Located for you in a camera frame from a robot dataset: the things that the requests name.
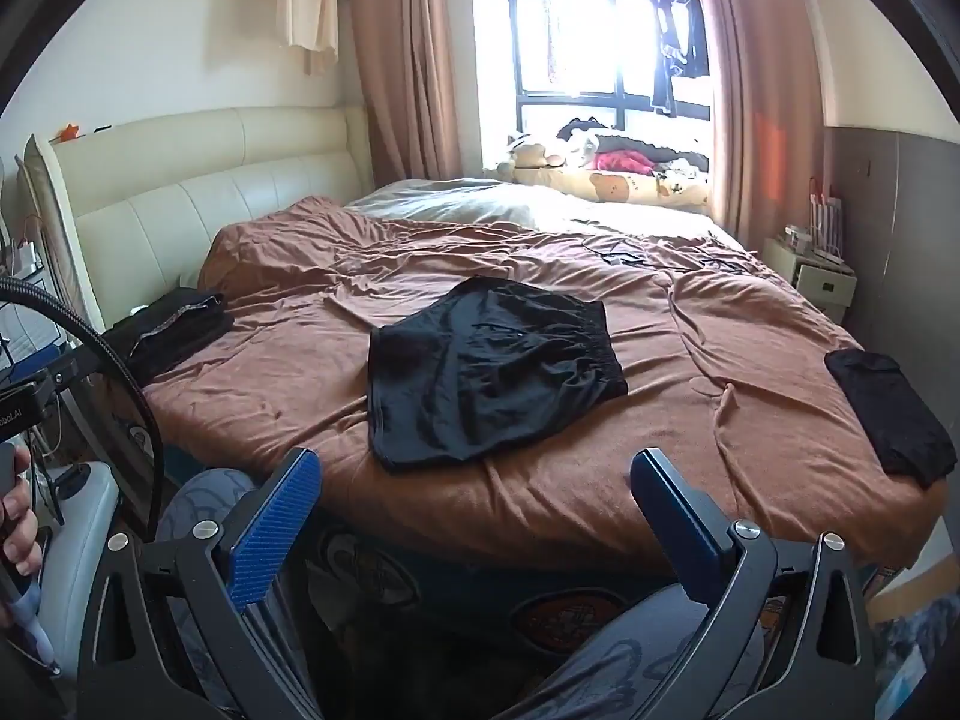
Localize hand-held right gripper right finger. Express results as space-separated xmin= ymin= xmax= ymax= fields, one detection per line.
xmin=628 ymin=448 xmax=878 ymax=720

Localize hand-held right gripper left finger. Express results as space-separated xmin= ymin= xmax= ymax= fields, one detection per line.
xmin=79 ymin=447 xmax=331 ymax=720

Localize black pants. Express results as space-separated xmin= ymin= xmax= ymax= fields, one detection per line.
xmin=366 ymin=276 xmax=629 ymax=475

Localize person's left hand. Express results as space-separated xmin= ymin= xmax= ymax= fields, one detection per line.
xmin=0 ymin=444 xmax=44 ymax=627

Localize person's left leg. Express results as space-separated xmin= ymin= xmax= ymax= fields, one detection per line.
xmin=154 ymin=465 xmax=331 ymax=720

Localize person's leg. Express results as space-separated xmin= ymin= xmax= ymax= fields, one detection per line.
xmin=517 ymin=589 xmax=773 ymax=720
xmin=154 ymin=465 xmax=331 ymax=720

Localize brown blanket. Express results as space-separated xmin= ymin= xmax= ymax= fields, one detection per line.
xmin=139 ymin=195 xmax=950 ymax=571

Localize person's right leg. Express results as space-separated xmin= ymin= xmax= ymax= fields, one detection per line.
xmin=517 ymin=589 xmax=773 ymax=720

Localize folded black clothes with trim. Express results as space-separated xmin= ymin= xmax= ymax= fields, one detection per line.
xmin=101 ymin=287 xmax=236 ymax=383

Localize blue printed bed skirt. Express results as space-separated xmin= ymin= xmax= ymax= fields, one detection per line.
xmin=161 ymin=450 xmax=901 ymax=661

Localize folded plain black garment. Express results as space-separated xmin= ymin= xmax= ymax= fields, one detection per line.
xmin=823 ymin=347 xmax=959 ymax=488

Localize cream padded headboard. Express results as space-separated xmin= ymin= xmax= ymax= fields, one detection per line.
xmin=22 ymin=106 xmax=374 ymax=338

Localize cream nightstand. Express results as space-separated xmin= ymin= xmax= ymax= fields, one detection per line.
xmin=763 ymin=236 xmax=858 ymax=308

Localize yellow bear print pillow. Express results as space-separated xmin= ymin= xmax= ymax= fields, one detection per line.
xmin=517 ymin=165 xmax=712 ymax=206

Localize red cloth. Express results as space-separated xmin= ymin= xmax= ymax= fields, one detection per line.
xmin=592 ymin=150 xmax=657 ymax=175

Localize beige plush bear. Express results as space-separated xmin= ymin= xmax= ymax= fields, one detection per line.
xmin=497 ymin=136 xmax=567 ymax=185

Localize black and white plush toy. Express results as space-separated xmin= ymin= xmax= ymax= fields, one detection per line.
xmin=555 ymin=116 xmax=610 ymax=166

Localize black framed window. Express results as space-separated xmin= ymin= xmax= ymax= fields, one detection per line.
xmin=506 ymin=0 xmax=713 ymax=132

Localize brown curtain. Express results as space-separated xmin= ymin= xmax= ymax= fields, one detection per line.
xmin=686 ymin=0 xmax=826 ymax=252
xmin=341 ymin=0 xmax=481 ymax=188

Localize hanging black clothes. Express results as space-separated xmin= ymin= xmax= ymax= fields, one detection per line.
xmin=649 ymin=0 xmax=710 ymax=117

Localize cream hanging cloth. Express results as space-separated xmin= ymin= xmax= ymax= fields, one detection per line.
xmin=277 ymin=0 xmax=342 ymax=76

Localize hanging patterned garment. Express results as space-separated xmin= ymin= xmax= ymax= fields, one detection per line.
xmin=536 ymin=0 xmax=565 ymax=83

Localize black gripper cable hose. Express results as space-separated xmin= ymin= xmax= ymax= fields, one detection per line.
xmin=0 ymin=275 xmax=164 ymax=541

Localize white rack with red handles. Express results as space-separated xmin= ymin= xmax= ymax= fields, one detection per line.
xmin=808 ymin=176 xmax=845 ymax=256

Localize black cable on bed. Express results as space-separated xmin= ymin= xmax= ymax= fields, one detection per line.
xmin=345 ymin=178 xmax=721 ymax=235

